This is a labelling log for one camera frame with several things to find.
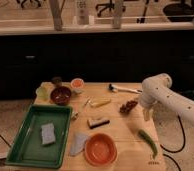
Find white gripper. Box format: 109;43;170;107
139;98;155;121

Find dark red grape bunch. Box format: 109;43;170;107
119;100;138;114

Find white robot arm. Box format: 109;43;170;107
138;73;194;126

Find orange-red bowl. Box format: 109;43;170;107
84;133;117;167

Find dark maroon bowl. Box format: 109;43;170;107
50;86;72;105

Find white cup orange inside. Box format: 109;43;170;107
70;78;85;94

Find grey folded cloth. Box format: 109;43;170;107
69;132;89;156

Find dark small cup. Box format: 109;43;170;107
51;77;62;87

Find grey-blue sponge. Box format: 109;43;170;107
41;123;56;145

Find light green cup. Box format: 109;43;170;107
36;86;49;101

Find green plastic tray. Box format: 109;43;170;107
6;105;72;169

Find white remote-like box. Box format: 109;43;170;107
76;0;89;25

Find black power cable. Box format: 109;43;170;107
159;115;187;171

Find wooden post right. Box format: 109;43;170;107
112;0;123;29

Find wooden post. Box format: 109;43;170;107
112;0;123;29
49;0;62;31

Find wooden post left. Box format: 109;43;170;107
49;0;62;31

